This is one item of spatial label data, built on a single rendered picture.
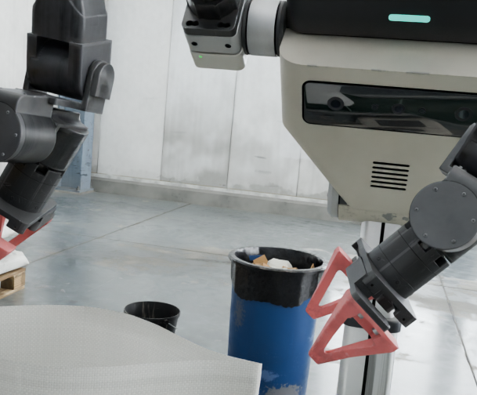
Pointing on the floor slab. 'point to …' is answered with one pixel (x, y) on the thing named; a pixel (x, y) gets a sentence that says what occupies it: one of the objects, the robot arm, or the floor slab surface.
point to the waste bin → (274, 315)
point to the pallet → (9, 283)
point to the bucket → (155, 313)
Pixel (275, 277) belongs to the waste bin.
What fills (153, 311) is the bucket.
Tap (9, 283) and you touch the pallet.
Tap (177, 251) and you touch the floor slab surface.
